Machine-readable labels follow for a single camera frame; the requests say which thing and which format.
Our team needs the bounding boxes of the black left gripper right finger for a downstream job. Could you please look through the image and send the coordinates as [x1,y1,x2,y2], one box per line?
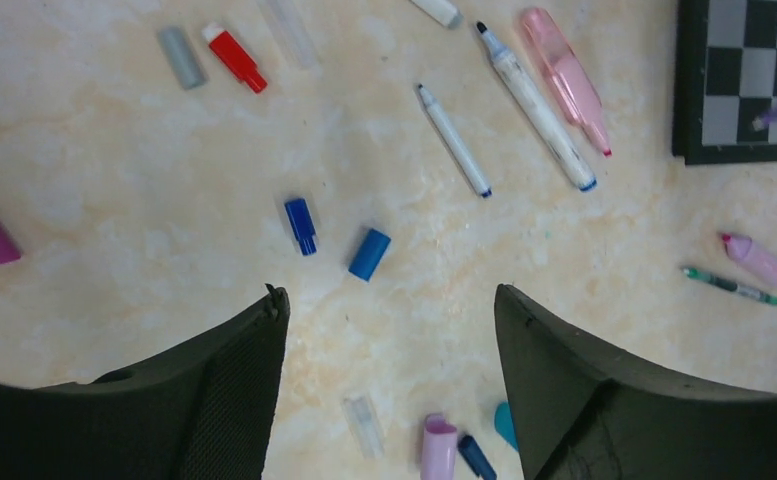
[494,284,777,479]

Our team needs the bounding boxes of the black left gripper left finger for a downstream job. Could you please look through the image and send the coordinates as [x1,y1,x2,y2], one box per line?
[0,286,290,479]

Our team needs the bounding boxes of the light blue marker cap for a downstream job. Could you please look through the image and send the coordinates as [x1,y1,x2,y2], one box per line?
[493,401,518,451]

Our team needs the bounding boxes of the dark blue marker cap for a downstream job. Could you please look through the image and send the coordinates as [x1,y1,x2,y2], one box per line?
[457,434,497,480]

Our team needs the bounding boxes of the pink highlighter cap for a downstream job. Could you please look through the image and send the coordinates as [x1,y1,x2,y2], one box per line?
[420,413,458,480]

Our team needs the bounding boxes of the clear pen cap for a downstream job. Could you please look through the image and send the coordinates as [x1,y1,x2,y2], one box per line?
[342,396,384,458]

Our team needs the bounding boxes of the green gel pen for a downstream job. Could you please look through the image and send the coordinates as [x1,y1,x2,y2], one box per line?
[681,266,777,306]

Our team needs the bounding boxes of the small dark blue cap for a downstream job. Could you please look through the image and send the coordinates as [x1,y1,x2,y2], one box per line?
[284,198,317,256]

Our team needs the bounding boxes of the pink highlighter pen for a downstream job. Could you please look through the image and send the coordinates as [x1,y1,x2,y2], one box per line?
[719,232,777,288]

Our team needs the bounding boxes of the white marker blue cap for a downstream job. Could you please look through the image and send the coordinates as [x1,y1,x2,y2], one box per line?
[475,21,597,192]

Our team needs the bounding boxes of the small white blue marker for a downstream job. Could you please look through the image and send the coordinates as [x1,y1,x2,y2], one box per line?
[416,84,492,199]

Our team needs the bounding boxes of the red pen cap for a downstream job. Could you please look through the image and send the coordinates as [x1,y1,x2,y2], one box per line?
[201,22,268,94]

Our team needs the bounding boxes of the white pen grey cap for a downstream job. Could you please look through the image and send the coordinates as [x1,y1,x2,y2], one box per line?
[411,0,464,29]

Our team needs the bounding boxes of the black white chessboard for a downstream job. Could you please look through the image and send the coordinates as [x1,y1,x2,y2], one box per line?
[671,1,777,166]

